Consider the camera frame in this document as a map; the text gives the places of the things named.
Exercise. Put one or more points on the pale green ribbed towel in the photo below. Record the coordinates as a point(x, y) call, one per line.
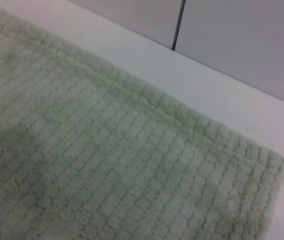
point(107, 150)

